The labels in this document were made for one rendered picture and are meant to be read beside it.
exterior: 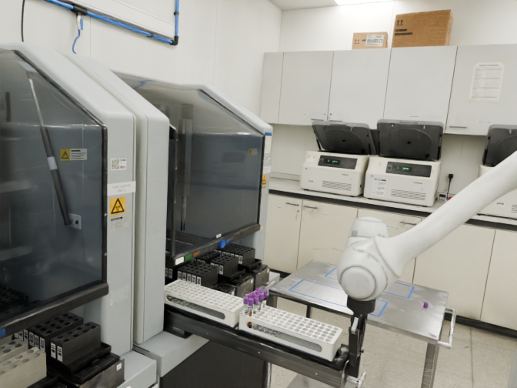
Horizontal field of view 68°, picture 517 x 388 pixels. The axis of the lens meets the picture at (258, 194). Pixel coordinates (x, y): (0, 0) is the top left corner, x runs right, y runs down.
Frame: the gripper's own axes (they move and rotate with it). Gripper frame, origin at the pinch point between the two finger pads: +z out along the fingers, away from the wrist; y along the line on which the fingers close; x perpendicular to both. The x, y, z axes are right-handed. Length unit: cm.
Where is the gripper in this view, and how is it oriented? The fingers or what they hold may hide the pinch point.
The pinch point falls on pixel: (354, 363)
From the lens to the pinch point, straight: 119.2
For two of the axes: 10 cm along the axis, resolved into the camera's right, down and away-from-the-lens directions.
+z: -0.6, 9.8, 1.6
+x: 8.8, 1.3, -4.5
